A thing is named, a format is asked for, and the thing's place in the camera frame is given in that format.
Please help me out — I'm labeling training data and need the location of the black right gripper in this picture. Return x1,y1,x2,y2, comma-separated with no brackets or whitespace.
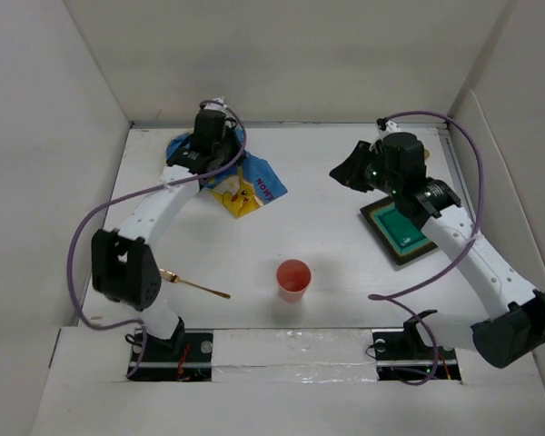
329,140,401,196

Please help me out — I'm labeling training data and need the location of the blue Pikachu placemat cloth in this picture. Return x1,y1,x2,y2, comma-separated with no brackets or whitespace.
165,131,289,220

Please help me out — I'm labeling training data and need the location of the green square ceramic plate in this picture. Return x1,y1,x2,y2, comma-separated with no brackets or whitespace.
360,197,437,267

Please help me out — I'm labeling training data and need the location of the pink plastic cup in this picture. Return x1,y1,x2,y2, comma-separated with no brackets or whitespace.
276,259,312,302

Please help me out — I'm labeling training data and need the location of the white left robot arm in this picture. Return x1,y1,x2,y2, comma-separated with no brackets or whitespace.
91,100,245,361

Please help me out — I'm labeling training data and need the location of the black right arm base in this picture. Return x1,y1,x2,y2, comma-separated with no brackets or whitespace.
365,310,462,384

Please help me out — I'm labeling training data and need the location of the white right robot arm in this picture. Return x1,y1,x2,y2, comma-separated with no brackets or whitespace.
330,132,545,369

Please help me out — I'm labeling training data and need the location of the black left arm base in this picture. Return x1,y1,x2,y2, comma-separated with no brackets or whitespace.
127,330,213,382

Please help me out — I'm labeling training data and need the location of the gold fork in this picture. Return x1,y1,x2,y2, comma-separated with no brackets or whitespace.
159,269,232,300

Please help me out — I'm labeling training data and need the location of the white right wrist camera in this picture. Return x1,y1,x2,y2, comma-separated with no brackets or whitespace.
375,118,400,136

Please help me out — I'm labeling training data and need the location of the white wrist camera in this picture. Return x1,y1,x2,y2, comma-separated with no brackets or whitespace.
199,96,228,114
375,118,400,136

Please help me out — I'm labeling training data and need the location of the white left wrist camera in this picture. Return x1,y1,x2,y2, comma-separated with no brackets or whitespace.
199,96,228,114

